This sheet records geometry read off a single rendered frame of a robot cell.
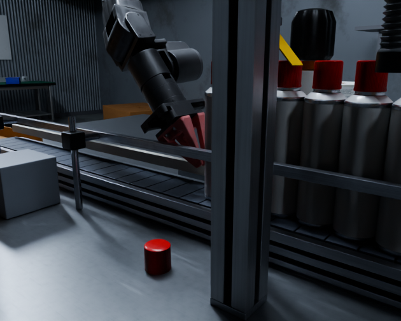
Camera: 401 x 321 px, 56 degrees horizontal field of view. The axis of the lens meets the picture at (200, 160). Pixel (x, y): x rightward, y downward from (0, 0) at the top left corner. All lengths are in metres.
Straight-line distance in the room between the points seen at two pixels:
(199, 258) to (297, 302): 0.14
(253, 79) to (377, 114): 0.16
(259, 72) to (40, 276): 0.36
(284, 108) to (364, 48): 3.61
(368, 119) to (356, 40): 3.69
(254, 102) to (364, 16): 3.80
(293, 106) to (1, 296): 0.40
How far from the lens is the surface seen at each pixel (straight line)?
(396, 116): 0.44
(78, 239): 0.60
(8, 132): 1.44
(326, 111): 0.47
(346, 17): 4.21
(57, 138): 0.98
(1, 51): 7.91
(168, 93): 0.60
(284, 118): 0.49
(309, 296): 0.47
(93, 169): 0.77
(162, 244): 0.49
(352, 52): 4.14
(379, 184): 0.44
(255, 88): 0.34
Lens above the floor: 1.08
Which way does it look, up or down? 15 degrees down
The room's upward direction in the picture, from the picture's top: straight up
